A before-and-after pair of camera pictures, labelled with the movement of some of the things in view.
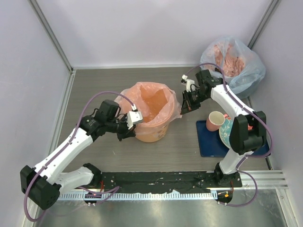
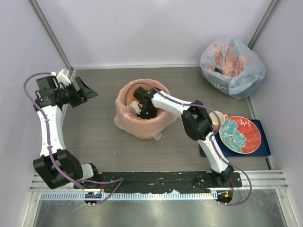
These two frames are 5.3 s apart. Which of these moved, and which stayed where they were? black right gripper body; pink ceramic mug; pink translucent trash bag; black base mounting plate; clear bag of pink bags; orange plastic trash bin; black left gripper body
Moved: orange plastic trash bin; pink translucent trash bag; black right gripper body; black left gripper body
Stayed: clear bag of pink bags; pink ceramic mug; black base mounting plate
